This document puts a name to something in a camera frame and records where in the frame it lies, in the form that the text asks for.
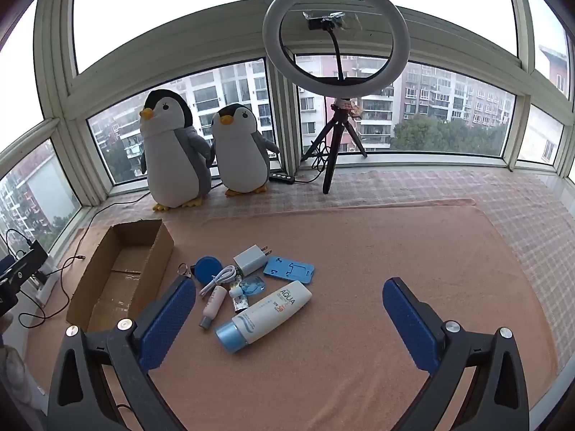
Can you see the checked cloth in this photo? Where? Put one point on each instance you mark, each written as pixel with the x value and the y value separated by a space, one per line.
pixel 516 215

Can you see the blue round case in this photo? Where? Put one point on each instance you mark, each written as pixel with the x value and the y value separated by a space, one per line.
pixel 207 269

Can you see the peach blanket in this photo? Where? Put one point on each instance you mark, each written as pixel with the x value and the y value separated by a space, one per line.
pixel 359 256

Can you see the small pink cosmetic tube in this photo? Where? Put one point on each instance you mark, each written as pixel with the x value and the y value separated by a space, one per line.
pixel 213 303

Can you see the blue phone stand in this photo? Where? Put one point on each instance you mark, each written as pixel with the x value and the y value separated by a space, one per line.
pixel 287 270

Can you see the white power strip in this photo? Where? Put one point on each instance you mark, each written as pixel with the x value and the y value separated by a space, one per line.
pixel 47 289

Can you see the small penguin plush toy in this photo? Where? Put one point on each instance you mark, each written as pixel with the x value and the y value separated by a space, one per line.
pixel 242 157

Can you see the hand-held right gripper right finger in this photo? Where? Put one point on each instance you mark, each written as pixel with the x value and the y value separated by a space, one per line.
pixel 406 318

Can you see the black tripod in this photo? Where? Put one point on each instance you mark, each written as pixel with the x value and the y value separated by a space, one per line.
pixel 334 143

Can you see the white sunscreen tube blue cap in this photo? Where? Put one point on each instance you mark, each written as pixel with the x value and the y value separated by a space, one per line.
pixel 269 314

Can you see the small patterned cream tube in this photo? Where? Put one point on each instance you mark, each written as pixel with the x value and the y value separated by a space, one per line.
pixel 239 303

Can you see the white charger adapter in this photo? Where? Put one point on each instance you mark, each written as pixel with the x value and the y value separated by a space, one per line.
pixel 249 260

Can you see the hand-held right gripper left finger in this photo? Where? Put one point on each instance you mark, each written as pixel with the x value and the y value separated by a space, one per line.
pixel 166 314

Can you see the large penguin plush toy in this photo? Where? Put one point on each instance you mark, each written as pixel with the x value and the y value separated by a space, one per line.
pixel 173 161

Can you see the brown cardboard box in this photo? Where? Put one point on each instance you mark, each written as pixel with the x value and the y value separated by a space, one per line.
pixel 117 274

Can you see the white window frame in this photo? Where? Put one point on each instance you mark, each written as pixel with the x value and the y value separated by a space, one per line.
pixel 58 54

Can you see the black phone holder clip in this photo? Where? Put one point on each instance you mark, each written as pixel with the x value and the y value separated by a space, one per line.
pixel 323 21

